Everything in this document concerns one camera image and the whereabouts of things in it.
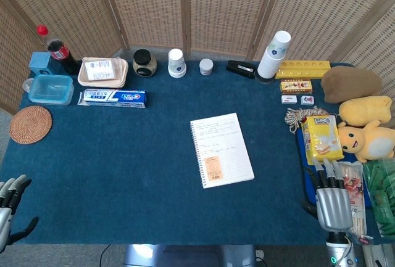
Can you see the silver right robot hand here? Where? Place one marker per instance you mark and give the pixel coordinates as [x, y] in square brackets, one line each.
[334, 208]

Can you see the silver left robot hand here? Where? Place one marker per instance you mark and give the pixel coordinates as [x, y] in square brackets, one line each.
[6, 214]

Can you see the white spiral notebook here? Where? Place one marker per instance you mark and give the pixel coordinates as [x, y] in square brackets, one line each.
[222, 150]

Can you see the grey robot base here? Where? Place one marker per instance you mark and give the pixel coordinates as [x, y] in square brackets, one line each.
[191, 256]

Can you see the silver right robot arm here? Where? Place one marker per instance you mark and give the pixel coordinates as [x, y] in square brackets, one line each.
[338, 251]

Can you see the disposable chopsticks pack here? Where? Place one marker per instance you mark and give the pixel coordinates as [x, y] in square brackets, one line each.
[355, 193]

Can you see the bag of green packets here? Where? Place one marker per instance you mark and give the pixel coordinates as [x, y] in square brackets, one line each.
[381, 193]

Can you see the yellow biscuit pack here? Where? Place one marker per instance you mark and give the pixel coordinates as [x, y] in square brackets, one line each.
[322, 137]

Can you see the yellow plush with face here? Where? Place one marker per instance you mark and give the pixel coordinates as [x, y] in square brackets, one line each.
[370, 143]

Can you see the round rattan coaster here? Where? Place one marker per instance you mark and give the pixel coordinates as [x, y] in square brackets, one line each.
[31, 124]

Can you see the plain yellow plush toy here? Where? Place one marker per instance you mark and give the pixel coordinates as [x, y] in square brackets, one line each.
[365, 109]

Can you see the white mahjong tile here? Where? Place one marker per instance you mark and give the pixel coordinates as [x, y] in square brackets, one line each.
[307, 100]

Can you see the small white red-label box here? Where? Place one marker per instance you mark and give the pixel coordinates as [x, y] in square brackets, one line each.
[289, 99]

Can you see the brown plush toy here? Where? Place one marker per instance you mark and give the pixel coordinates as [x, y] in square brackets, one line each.
[351, 83]

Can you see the yellow red card box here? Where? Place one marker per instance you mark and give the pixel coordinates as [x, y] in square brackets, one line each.
[295, 87]

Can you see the blue carpet table cover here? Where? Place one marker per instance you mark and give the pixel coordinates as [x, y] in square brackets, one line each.
[123, 162]

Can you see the clear round plastic cup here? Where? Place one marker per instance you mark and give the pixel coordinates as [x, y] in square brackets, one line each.
[27, 84]

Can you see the clear container blue lid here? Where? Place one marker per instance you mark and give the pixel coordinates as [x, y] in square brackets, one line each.
[51, 89]

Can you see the yellow block with holes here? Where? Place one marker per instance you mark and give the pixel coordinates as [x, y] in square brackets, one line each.
[304, 69]

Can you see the small blue carton box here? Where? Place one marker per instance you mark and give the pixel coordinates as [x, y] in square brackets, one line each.
[39, 63]

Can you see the blue white toothpaste box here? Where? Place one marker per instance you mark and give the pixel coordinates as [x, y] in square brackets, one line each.
[114, 98]

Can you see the tall paper cup stack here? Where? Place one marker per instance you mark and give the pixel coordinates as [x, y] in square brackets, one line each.
[273, 57]

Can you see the black stapler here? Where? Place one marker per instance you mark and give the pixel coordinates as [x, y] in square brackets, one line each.
[240, 69]

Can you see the cola bottle red cap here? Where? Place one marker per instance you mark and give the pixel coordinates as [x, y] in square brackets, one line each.
[60, 52]

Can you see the white labelled plastic packet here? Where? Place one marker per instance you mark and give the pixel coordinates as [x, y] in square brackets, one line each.
[100, 69]

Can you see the beige plastic tray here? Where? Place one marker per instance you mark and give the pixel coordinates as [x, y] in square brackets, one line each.
[123, 72]

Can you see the small white round jar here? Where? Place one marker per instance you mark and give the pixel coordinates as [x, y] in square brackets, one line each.
[206, 67]

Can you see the glass jar black lid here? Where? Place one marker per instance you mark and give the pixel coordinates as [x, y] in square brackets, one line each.
[144, 63]

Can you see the short paper cup stack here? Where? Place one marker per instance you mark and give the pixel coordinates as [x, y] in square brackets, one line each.
[176, 63]

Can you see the rattan folding screen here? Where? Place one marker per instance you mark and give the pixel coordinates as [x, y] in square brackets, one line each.
[148, 8]

